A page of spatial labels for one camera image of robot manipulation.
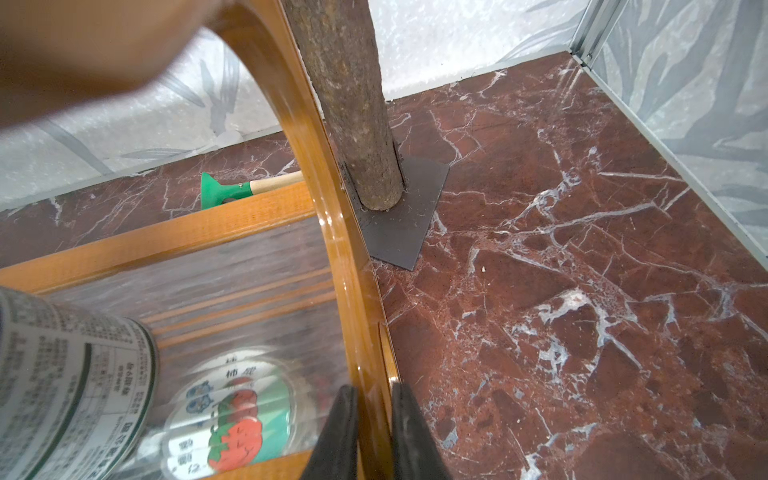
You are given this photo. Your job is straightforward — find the orange wooden three-tier shelf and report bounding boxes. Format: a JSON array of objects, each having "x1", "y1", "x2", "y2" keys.
[{"x1": 1, "y1": 1, "x2": 397, "y2": 479}]

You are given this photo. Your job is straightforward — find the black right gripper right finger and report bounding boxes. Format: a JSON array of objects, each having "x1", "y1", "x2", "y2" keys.
[{"x1": 392, "y1": 382, "x2": 451, "y2": 480}]

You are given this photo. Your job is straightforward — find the jar red green label bottom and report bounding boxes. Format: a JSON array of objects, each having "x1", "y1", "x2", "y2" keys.
[{"x1": 161, "y1": 350, "x2": 298, "y2": 479}]

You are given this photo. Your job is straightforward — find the tall can green white label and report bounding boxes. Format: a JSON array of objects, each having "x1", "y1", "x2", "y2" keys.
[{"x1": 1, "y1": 287, "x2": 159, "y2": 479}]

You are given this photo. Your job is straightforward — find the aluminium frame post right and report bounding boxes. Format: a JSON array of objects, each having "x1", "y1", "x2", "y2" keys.
[{"x1": 569, "y1": 0, "x2": 628, "y2": 68}]

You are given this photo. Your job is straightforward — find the grey metal tree base plate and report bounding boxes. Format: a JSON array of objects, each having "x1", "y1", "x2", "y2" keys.
[{"x1": 350, "y1": 157, "x2": 449, "y2": 271}]

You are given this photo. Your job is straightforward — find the brown tree trunk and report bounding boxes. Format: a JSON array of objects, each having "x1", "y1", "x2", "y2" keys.
[{"x1": 283, "y1": 1, "x2": 405, "y2": 211}]

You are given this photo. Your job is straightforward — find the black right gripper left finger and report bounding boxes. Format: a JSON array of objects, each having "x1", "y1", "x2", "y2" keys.
[{"x1": 300, "y1": 385, "x2": 359, "y2": 480}]

